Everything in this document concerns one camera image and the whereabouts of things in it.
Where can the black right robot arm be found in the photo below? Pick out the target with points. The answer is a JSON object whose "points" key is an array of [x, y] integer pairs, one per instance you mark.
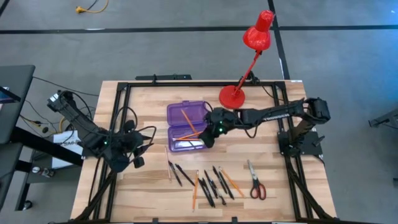
{"points": [[273, 115]]}

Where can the purple plastic supply box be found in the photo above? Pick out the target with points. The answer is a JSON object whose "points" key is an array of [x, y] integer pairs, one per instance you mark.
{"points": [[174, 115]]}

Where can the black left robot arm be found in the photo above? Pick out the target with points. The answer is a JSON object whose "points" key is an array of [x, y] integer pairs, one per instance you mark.
{"points": [[77, 121]]}

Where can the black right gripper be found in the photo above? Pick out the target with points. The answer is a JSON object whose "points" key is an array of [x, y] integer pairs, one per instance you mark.
{"points": [[222, 119]]}

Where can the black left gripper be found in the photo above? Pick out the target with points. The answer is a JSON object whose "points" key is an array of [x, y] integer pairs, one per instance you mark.
{"points": [[127, 144]]}

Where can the grey stand leg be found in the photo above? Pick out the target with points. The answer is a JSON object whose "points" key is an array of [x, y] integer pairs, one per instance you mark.
{"points": [[385, 119]]}

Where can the black bar device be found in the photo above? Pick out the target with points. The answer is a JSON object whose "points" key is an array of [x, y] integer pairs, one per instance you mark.
{"points": [[161, 77]]}

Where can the white cardboard box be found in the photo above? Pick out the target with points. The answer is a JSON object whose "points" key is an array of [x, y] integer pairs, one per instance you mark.
{"points": [[66, 155]]}

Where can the red desk lamp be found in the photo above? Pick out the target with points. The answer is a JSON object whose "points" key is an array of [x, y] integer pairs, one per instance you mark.
{"points": [[231, 97]]}

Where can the dark grey desk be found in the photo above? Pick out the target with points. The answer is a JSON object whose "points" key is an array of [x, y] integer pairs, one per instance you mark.
{"points": [[15, 93]]}

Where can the pale pink pencil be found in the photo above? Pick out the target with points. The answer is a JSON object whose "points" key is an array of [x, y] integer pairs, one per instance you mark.
{"points": [[168, 164]]}

